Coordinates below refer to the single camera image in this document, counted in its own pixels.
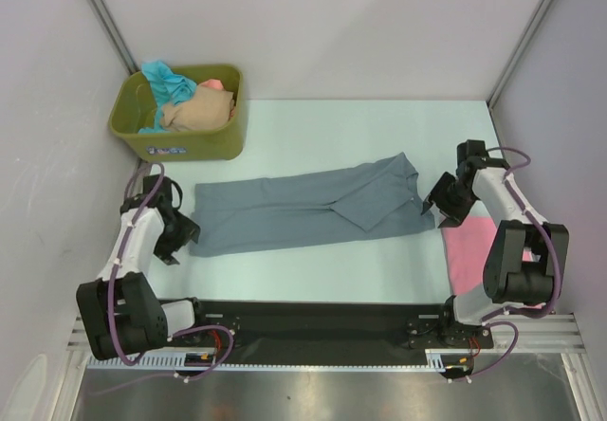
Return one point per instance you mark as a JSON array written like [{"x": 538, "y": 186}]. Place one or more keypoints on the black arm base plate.
[{"x": 300, "y": 334}]

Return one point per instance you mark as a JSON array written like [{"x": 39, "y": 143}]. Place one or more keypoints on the turquoise t shirt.
[{"x": 167, "y": 88}]

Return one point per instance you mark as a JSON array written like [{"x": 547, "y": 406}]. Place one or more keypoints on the beige t shirt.
[{"x": 207, "y": 110}]

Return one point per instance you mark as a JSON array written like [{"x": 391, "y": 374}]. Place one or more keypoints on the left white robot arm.
[{"x": 133, "y": 269}]

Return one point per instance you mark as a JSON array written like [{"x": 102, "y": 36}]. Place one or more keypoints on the aluminium front rail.
[{"x": 554, "y": 334}]

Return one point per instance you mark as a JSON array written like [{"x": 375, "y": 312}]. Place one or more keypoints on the left aluminium corner post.
[{"x": 109, "y": 26}]

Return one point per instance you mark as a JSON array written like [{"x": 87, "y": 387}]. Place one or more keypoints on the olive green plastic bin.
[{"x": 135, "y": 108}]

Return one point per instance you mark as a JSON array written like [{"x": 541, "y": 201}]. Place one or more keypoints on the blue slotted cable duct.
[{"x": 432, "y": 362}]

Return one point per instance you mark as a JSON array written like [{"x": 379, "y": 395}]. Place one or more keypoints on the aluminium corner post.
[
  {"x": 531, "y": 29},
  {"x": 109, "y": 26}
]

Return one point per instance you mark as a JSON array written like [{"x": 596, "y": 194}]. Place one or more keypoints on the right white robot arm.
[{"x": 494, "y": 185}]

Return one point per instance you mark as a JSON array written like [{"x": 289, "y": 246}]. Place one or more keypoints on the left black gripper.
[{"x": 188, "y": 230}]

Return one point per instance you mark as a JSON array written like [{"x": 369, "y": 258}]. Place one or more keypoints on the right aluminium corner post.
[{"x": 531, "y": 29}]

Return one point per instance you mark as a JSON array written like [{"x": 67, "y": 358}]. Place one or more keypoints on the grey blue t shirt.
[{"x": 371, "y": 201}]

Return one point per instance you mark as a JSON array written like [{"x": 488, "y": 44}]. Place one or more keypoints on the salmon pink t shirt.
[{"x": 213, "y": 84}]

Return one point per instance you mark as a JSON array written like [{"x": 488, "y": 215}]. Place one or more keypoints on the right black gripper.
[{"x": 454, "y": 215}]

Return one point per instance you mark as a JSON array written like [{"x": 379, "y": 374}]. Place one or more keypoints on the folded pink t shirt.
[{"x": 465, "y": 255}]

